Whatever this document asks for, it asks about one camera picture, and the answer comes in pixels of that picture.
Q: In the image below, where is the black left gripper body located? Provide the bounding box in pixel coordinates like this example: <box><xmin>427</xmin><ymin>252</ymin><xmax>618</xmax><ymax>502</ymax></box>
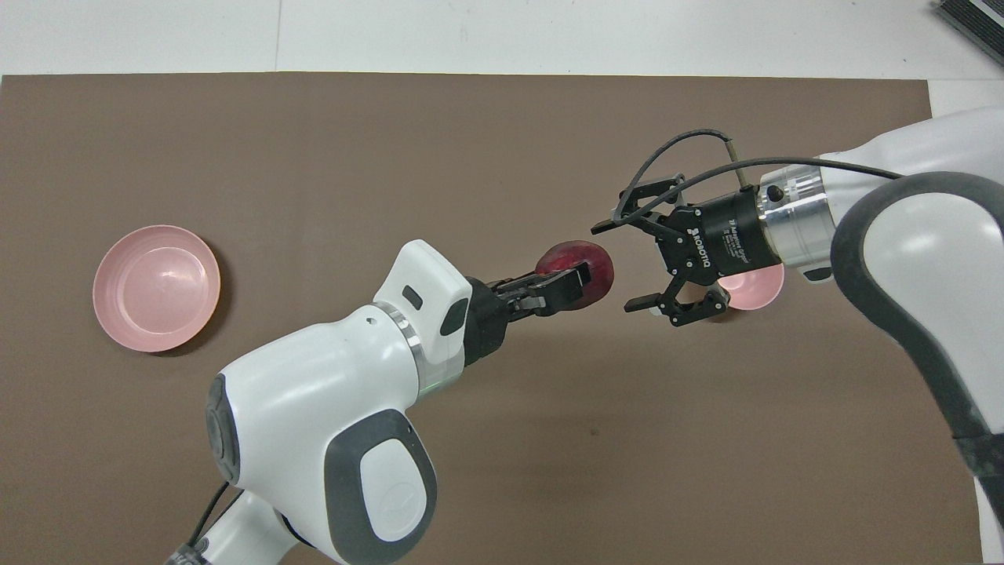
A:
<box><xmin>463</xmin><ymin>276</ymin><xmax>550</xmax><ymax>368</ymax></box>

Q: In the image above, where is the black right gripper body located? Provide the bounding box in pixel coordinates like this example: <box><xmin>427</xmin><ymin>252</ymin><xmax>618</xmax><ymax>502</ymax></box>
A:
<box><xmin>657</xmin><ymin>188</ymin><xmax>781</xmax><ymax>279</ymax></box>

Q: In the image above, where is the dark red apple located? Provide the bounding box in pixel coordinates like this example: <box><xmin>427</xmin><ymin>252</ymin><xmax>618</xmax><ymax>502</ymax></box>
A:
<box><xmin>536</xmin><ymin>240</ymin><xmax>616</xmax><ymax>312</ymax></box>

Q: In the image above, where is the pink bowl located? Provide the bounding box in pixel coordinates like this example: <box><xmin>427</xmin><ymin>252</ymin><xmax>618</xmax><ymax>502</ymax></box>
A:
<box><xmin>718</xmin><ymin>263</ymin><xmax>785</xmax><ymax>312</ymax></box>

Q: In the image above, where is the pink plate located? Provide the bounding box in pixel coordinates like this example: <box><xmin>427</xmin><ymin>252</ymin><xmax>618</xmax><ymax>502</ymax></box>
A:
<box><xmin>93</xmin><ymin>225</ymin><xmax>222</xmax><ymax>353</ymax></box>

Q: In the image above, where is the brown table mat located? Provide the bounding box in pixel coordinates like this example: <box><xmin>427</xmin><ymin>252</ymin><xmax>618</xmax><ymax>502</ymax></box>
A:
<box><xmin>0</xmin><ymin>72</ymin><xmax>985</xmax><ymax>565</ymax></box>

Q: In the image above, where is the dark grey ribbed device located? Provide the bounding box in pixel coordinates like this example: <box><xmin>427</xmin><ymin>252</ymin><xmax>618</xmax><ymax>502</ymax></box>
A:
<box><xmin>932</xmin><ymin>0</ymin><xmax>1004</xmax><ymax>67</ymax></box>

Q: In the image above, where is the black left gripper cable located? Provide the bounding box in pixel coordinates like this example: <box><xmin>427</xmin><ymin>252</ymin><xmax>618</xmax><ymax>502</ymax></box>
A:
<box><xmin>184</xmin><ymin>480</ymin><xmax>232</xmax><ymax>565</ymax></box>

